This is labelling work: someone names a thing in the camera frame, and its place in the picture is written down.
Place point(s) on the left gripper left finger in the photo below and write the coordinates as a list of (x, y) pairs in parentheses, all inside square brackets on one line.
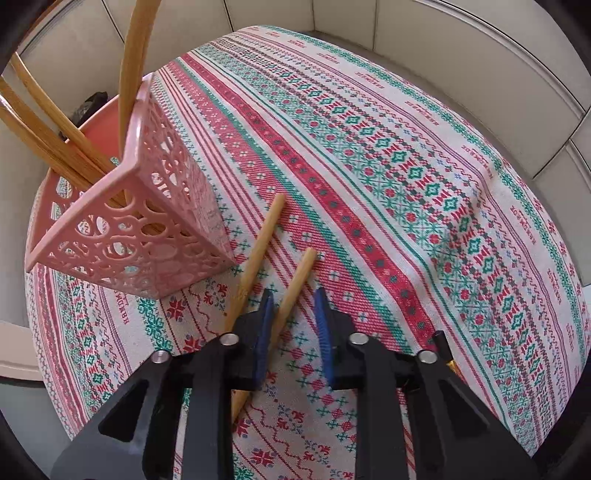
[(169, 398)]

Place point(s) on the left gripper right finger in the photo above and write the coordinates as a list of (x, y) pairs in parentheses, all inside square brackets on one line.
[(408, 423)]

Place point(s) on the black chopstick gold band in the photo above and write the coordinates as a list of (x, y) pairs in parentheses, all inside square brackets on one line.
[(446, 368)]

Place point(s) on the pink perforated utensil holder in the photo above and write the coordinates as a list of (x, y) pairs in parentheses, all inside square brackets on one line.
[(148, 228)]

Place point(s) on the patterned woven tablecloth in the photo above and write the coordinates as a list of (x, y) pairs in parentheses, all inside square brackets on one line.
[(419, 224)]

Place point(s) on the dark trash bin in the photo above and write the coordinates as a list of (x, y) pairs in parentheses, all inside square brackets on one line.
[(89, 107)]

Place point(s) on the wooden chopstick leaning in holder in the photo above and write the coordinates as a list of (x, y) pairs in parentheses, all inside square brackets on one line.
[(100, 161)]

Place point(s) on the wooden chopstick upright in holder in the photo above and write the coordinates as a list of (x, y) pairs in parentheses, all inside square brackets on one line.
[(135, 49)]

